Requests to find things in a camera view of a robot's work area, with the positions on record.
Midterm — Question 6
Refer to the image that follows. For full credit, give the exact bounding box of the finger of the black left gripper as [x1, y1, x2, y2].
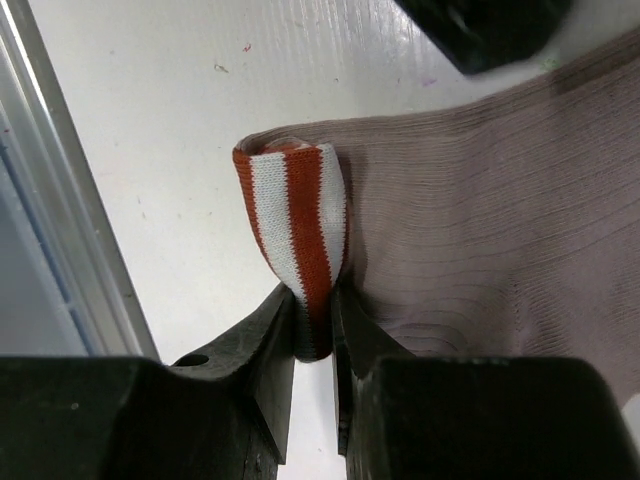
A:
[397, 0, 573, 75]

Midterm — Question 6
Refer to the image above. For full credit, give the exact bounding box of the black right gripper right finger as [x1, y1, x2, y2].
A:
[331, 289, 633, 479]

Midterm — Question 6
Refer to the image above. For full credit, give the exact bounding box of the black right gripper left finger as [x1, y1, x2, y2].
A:
[1, 287, 295, 479]

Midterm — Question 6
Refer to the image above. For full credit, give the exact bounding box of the beige sock with rust stripes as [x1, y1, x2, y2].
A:
[232, 31, 639, 404]

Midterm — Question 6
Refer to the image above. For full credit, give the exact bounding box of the aluminium extrusion rail frame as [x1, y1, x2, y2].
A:
[1, 1, 158, 359]

